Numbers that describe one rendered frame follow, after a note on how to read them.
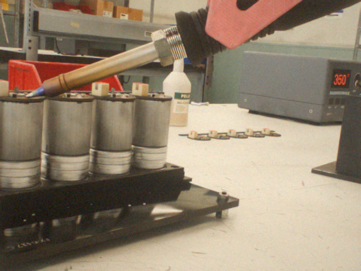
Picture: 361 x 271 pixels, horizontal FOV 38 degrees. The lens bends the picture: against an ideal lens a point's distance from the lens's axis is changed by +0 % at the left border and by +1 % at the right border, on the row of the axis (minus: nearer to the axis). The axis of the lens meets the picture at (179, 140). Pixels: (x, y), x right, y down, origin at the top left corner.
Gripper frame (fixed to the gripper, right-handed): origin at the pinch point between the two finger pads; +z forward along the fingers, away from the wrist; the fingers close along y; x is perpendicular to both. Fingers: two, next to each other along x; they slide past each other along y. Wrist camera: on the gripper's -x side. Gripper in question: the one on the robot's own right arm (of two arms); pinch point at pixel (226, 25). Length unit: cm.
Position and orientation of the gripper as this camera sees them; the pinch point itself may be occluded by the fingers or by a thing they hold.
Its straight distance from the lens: 23.2
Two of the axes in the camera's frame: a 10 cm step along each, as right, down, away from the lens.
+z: -5.4, 8.3, 1.4
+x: 8.4, 5.3, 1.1
